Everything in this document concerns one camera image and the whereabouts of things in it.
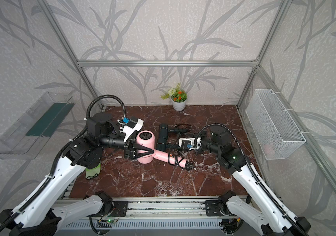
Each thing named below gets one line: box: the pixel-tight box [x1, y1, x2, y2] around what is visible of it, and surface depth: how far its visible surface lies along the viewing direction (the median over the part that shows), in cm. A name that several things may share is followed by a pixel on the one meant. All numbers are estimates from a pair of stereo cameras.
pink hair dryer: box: [136, 130, 188, 168], surface depth 54 cm
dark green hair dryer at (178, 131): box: [168, 127, 189, 136], surface depth 104 cm
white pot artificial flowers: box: [160, 83, 188, 112], surface depth 114 cm
